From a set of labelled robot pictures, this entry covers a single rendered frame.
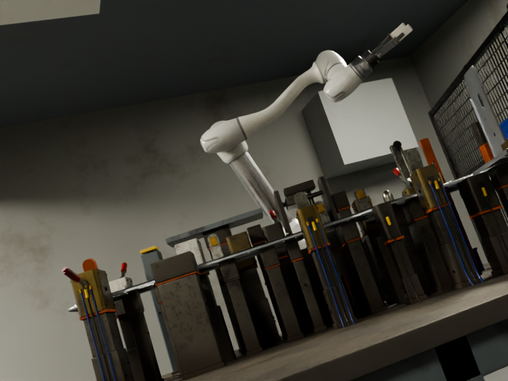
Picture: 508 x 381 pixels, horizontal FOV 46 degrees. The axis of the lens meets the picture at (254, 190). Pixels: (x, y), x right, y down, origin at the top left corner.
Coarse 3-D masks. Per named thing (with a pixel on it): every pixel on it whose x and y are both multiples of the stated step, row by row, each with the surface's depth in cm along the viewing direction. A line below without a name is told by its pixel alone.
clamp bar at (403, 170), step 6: (396, 144) 208; (396, 150) 211; (402, 150) 210; (396, 156) 209; (402, 156) 210; (396, 162) 210; (402, 162) 209; (402, 168) 209; (408, 168) 208; (402, 174) 207; (408, 174) 208; (408, 186) 205
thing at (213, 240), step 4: (212, 236) 205; (216, 236) 205; (208, 240) 204; (212, 240) 204; (216, 240) 203; (212, 244) 203; (216, 244) 203; (220, 244) 205; (212, 248) 203; (216, 248) 203; (220, 248) 203; (212, 252) 203; (216, 252) 202; (220, 252) 202; (212, 256) 202; (216, 256) 202; (220, 256) 202
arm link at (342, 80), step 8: (336, 64) 254; (344, 64) 254; (328, 72) 255; (336, 72) 250; (344, 72) 247; (352, 72) 246; (328, 80) 254; (336, 80) 248; (344, 80) 246; (352, 80) 246; (360, 80) 248; (328, 88) 250; (336, 88) 248; (344, 88) 247; (352, 88) 248; (328, 96) 251; (336, 96) 250; (344, 96) 250
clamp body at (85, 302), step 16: (96, 272) 166; (80, 288) 165; (96, 288) 165; (80, 304) 164; (96, 304) 164; (112, 304) 172; (80, 320) 164; (96, 320) 164; (112, 320) 169; (96, 336) 164; (112, 336) 163; (96, 352) 163; (112, 352) 162; (96, 368) 161; (112, 368) 160; (128, 368) 167
